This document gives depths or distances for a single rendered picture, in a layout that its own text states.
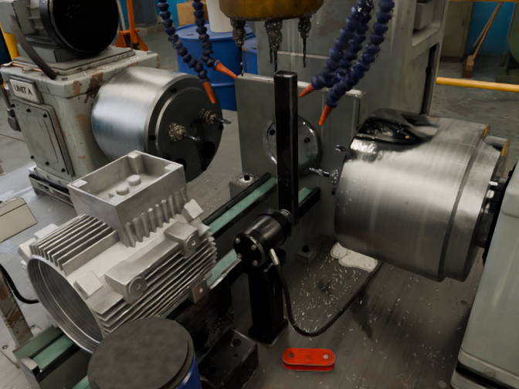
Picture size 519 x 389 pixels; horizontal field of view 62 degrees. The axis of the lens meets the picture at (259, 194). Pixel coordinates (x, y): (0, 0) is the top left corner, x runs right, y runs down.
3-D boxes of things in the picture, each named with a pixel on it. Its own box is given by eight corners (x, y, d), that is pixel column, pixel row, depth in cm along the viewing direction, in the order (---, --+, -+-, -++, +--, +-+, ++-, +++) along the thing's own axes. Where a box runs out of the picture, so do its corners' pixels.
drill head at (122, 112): (144, 134, 129) (126, 49, 116) (240, 162, 110) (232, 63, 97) (70, 169, 112) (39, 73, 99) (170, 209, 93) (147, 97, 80)
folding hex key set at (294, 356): (334, 356, 73) (334, 348, 72) (335, 372, 70) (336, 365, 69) (282, 354, 74) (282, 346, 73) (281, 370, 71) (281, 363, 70)
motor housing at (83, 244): (144, 255, 80) (120, 164, 70) (224, 293, 70) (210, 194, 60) (45, 326, 66) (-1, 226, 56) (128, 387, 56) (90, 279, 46)
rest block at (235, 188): (245, 208, 113) (242, 167, 107) (268, 215, 109) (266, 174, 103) (232, 218, 109) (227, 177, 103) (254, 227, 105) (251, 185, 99)
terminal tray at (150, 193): (143, 190, 70) (133, 149, 66) (191, 208, 64) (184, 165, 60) (79, 228, 61) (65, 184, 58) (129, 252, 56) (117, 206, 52)
